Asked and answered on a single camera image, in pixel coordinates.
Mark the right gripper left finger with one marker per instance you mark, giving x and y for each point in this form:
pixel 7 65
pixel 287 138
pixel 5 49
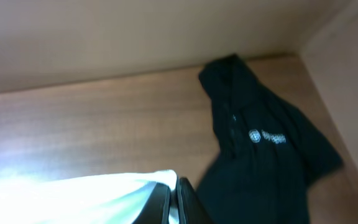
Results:
pixel 157 207

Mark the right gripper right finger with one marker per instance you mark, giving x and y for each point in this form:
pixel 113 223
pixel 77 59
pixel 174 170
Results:
pixel 190 209

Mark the white t-shirt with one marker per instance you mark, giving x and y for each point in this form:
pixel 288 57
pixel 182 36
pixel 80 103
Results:
pixel 108 198

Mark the black t-shirt with logo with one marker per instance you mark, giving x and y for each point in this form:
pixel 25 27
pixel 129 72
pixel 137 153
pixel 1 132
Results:
pixel 270 152

